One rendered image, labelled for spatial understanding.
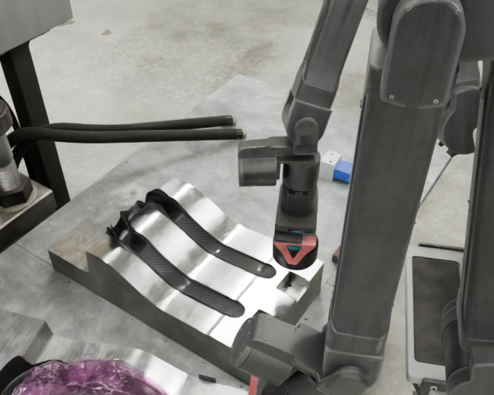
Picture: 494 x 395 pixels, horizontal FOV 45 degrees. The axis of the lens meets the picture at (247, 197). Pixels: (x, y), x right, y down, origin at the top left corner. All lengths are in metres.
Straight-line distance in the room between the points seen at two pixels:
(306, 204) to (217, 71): 2.62
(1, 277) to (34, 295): 0.10
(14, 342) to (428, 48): 0.88
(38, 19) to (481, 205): 1.28
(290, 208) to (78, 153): 2.12
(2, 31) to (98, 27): 2.64
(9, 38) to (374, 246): 1.19
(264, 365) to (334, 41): 0.45
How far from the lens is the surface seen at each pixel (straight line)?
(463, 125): 0.91
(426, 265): 0.99
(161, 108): 3.22
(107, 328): 1.20
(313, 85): 0.85
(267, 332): 0.64
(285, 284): 1.15
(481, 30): 0.38
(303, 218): 0.95
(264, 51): 3.72
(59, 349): 1.10
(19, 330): 1.10
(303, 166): 0.89
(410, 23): 0.35
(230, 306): 1.09
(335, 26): 0.85
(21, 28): 1.55
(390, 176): 0.45
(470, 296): 0.55
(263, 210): 1.39
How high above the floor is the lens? 1.75
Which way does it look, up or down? 42 degrees down
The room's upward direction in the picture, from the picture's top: straight up
